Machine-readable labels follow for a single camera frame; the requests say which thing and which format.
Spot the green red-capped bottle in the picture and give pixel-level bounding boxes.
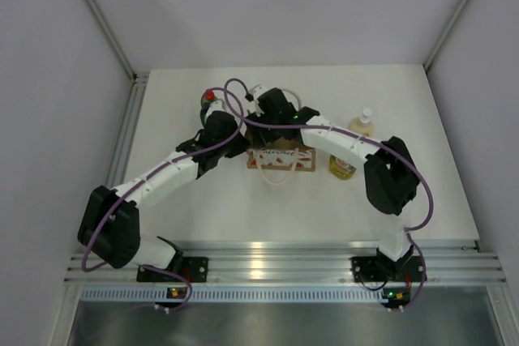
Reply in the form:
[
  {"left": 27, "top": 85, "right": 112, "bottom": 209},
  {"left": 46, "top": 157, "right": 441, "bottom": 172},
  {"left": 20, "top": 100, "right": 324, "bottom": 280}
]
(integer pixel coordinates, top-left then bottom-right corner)
[{"left": 201, "top": 88, "right": 216, "bottom": 109}]

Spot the cream pump soap bottle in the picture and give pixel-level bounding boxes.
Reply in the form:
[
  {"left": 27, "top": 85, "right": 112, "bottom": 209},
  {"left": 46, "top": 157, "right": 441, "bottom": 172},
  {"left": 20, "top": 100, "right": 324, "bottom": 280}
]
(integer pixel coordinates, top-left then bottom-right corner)
[{"left": 348, "top": 105, "right": 374, "bottom": 137}]

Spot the yellow dish soap bottle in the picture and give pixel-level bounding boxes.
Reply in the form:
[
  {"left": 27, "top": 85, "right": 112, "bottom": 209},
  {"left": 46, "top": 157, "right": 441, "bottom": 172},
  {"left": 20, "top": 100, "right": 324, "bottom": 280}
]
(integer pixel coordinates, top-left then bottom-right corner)
[{"left": 328, "top": 155, "right": 357, "bottom": 180}]

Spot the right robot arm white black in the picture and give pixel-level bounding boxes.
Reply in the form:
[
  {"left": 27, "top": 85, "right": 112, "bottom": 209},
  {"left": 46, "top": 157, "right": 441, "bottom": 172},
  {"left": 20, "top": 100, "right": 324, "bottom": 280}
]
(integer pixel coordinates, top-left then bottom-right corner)
[{"left": 246, "top": 85, "right": 419, "bottom": 280}]

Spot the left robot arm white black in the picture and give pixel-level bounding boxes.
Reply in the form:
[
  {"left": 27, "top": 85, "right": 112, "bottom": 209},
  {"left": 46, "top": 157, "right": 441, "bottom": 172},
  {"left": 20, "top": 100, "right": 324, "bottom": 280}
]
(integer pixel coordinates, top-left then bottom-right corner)
[{"left": 77, "top": 109, "right": 248, "bottom": 281}]

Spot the watermelon print canvas bag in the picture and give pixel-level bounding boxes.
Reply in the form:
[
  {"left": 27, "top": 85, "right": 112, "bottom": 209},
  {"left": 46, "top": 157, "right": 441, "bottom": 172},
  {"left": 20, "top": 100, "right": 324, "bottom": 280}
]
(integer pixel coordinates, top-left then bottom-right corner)
[{"left": 245, "top": 86, "right": 316, "bottom": 190}]

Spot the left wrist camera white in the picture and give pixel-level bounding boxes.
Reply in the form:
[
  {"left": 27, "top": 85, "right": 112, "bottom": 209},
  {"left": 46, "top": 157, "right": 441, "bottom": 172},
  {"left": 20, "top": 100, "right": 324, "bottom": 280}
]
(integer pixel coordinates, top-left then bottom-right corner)
[{"left": 205, "top": 99, "right": 226, "bottom": 116}]

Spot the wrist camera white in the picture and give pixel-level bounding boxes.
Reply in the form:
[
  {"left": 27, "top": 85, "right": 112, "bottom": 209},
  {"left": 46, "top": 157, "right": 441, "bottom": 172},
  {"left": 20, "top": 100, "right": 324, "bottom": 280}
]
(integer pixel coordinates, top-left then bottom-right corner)
[
  {"left": 245, "top": 84, "right": 268, "bottom": 117},
  {"left": 205, "top": 99, "right": 226, "bottom": 116}
]

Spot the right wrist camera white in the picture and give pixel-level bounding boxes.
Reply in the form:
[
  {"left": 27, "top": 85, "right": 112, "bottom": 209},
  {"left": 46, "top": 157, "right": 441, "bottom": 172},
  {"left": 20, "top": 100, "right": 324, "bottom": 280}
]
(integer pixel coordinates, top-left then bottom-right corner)
[{"left": 245, "top": 84, "right": 268, "bottom": 117}]

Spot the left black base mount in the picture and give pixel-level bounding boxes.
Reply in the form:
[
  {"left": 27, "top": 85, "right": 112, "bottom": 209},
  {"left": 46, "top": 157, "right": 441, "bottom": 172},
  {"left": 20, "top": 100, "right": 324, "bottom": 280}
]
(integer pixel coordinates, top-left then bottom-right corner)
[{"left": 136, "top": 256, "right": 209, "bottom": 283}]

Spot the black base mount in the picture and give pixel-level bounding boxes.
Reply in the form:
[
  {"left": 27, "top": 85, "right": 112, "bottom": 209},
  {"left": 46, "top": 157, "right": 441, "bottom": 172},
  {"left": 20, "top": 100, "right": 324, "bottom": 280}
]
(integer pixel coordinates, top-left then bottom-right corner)
[
  {"left": 136, "top": 256, "right": 209, "bottom": 283},
  {"left": 350, "top": 256, "right": 388, "bottom": 284}
]

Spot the left aluminium frame post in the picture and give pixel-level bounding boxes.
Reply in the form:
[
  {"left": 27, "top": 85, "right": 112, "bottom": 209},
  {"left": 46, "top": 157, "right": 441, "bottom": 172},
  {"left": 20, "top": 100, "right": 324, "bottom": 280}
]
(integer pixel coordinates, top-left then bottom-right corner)
[{"left": 82, "top": 0, "right": 136, "bottom": 82}]

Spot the aluminium frame post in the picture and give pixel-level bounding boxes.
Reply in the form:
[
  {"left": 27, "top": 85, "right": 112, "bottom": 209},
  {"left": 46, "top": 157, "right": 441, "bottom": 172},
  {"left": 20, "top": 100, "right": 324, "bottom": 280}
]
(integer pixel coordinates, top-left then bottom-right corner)
[
  {"left": 82, "top": 0, "right": 136, "bottom": 82},
  {"left": 422, "top": 0, "right": 473, "bottom": 74}
]

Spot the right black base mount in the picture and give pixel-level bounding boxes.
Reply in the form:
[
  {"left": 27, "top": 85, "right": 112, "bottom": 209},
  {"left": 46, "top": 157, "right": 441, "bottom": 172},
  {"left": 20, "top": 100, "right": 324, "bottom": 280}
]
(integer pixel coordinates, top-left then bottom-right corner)
[{"left": 350, "top": 256, "right": 388, "bottom": 284}]

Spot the right aluminium frame post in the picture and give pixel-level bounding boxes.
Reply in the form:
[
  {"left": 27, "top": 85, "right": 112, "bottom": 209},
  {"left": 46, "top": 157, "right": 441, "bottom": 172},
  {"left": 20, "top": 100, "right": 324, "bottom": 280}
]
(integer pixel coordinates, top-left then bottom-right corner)
[{"left": 422, "top": 0, "right": 473, "bottom": 74}]

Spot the slotted grey cable duct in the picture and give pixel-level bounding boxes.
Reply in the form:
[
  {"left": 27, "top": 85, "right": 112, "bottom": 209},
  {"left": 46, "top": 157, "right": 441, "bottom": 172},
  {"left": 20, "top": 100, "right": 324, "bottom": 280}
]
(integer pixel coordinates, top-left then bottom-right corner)
[{"left": 81, "top": 286, "right": 388, "bottom": 303}]

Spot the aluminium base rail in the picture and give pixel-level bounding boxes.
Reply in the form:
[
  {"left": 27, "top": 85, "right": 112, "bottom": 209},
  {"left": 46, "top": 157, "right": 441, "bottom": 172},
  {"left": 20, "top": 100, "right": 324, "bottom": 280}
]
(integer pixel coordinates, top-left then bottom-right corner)
[{"left": 64, "top": 240, "right": 504, "bottom": 284}]

